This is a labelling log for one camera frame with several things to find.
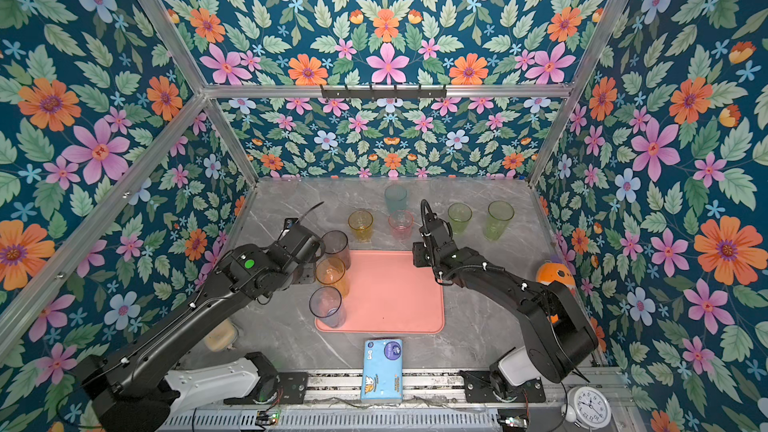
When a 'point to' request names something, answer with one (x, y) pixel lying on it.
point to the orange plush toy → (549, 272)
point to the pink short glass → (401, 223)
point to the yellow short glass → (360, 224)
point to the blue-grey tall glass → (327, 306)
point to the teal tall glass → (396, 198)
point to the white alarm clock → (587, 407)
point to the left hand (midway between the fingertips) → (309, 262)
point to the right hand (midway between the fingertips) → (419, 246)
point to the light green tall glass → (499, 215)
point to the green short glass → (459, 214)
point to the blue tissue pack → (382, 371)
